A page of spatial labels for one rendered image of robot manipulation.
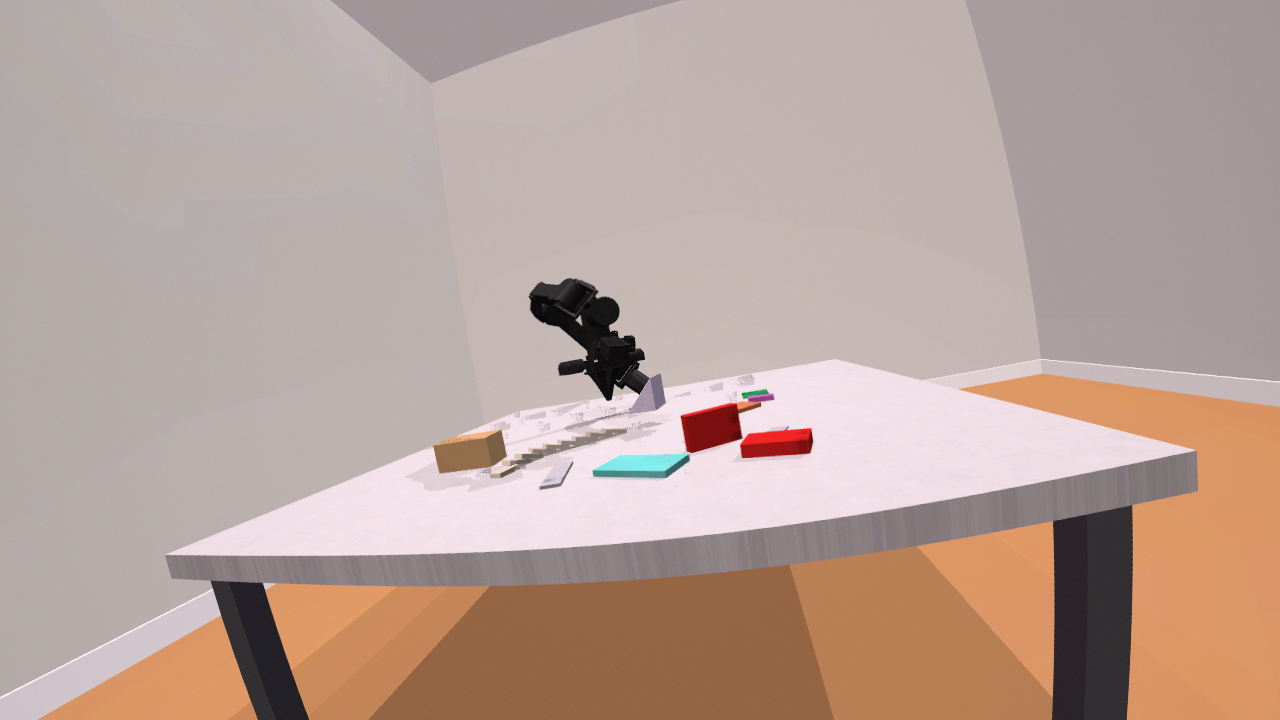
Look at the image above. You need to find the red rectangular block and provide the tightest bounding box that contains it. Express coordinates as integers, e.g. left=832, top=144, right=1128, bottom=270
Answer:
left=740, top=428, right=813, bottom=457
left=681, top=404, right=742, bottom=454

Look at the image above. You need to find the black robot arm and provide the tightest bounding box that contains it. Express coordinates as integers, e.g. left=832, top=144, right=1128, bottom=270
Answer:
left=529, top=278, right=649, bottom=395

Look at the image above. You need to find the teal flat rectangular block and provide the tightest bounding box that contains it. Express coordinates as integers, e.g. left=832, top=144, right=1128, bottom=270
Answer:
left=593, top=454, right=690, bottom=478

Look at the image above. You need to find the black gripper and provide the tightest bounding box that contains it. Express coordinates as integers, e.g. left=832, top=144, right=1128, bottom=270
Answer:
left=559, top=328, right=645, bottom=401

